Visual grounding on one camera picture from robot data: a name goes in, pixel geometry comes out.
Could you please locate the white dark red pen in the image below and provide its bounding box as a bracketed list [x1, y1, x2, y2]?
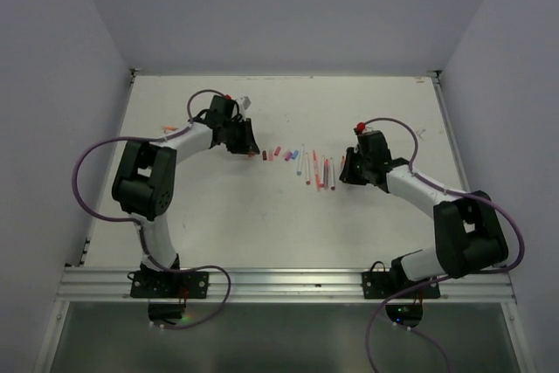
[328, 158, 336, 190]

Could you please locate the mauve barrel red pen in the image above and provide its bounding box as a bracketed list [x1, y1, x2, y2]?
[323, 158, 332, 190]

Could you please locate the pink capped pen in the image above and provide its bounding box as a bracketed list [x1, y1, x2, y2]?
[320, 156, 327, 189]

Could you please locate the white purple pen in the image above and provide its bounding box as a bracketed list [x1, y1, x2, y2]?
[305, 152, 311, 185]

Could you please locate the white blue pen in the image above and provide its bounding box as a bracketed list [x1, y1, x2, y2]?
[296, 143, 305, 176]

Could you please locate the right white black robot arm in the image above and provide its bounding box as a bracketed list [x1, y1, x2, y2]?
[340, 128, 508, 297]

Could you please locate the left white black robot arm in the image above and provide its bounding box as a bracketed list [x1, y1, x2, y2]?
[112, 90, 260, 297]

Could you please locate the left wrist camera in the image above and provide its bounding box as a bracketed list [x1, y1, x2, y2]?
[234, 96, 252, 114]

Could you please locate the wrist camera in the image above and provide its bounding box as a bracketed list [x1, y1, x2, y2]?
[354, 122, 376, 136]
[234, 96, 252, 114]

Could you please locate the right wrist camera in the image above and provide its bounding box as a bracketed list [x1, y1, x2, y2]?
[354, 122, 376, 136]

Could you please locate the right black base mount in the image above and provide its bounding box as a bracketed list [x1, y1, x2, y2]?
[361, 257, 441, 328]

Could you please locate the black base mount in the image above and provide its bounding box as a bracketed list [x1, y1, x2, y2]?
[361, 257, 441, 328]
[127, 264, 209, 327]

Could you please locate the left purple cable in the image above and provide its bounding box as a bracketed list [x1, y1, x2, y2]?
[71, 89, 232, 224]

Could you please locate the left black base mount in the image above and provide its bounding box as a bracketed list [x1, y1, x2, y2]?
[127, 264, 209, 327]

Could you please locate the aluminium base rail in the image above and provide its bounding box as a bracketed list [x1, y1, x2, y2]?
[55, 267, 515, 303]

